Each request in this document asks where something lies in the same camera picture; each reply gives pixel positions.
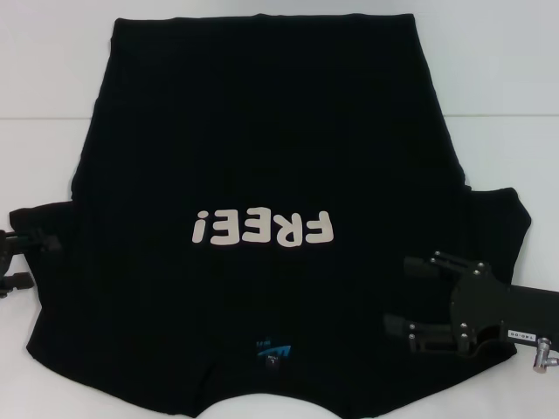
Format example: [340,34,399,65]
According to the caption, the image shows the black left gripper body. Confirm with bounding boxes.
[0,229,18,300]

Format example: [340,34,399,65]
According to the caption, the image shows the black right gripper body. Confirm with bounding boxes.
[449,261,559,353]

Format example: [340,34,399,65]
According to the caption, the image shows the silver right arm cable plug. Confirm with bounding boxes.
[530,335,559,374]

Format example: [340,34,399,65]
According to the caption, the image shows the black shirt with FREE print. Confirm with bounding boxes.
[9,12,534,419]

